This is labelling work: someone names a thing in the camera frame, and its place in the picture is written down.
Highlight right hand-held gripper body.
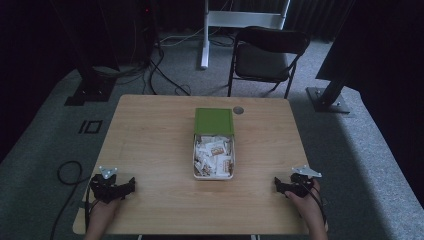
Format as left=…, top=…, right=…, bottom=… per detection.
left=288, top=164, right=323, bottom=199

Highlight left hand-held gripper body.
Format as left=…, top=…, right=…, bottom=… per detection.
left=88, top=165, right=122, bottom=205

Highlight person's right hand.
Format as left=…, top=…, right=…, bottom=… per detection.
left=284, top=179, right=327, bottom=232

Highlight person's left hand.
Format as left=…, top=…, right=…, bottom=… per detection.
left=87, top=195, right=122, bottom=234

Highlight white rectangular box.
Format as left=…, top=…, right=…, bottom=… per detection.
left=192, top=133, right=236, bottom=181

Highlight pile of white packets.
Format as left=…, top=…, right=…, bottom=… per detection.
left=194, top=135, right=234, bottom=178

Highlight dark stand with bolted base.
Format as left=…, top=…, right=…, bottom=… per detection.
left=305, top=66, right=352, bottom=115

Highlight green box lid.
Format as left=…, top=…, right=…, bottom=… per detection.
left=193, top=107, right=236, bottom=137

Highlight black folding chair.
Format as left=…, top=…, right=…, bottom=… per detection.
left=227, top=26, right=311, bottom=100

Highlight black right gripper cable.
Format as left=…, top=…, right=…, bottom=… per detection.
left=299, top=176, right=329, bottom=231

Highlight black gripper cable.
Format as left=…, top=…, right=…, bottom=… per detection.
left=299, top=176, right=329, bottom=231
left=49, top=160, right=93, bottom=240

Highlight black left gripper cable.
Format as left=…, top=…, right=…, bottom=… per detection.
left=49, top=160, right=93, bottom=240

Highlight black stand with base plate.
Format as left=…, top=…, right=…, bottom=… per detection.
left=49, top=0, right=118, bottom=107

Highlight black floor cables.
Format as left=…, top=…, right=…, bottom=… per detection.
left=93, top=19, right=193, bottom=98

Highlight white floor cable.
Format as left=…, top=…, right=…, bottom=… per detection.
left=158, top=26, right=205, bottom=48

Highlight white metal stand frame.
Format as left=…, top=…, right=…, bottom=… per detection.
left=199, top=0, right=292, bottom=71

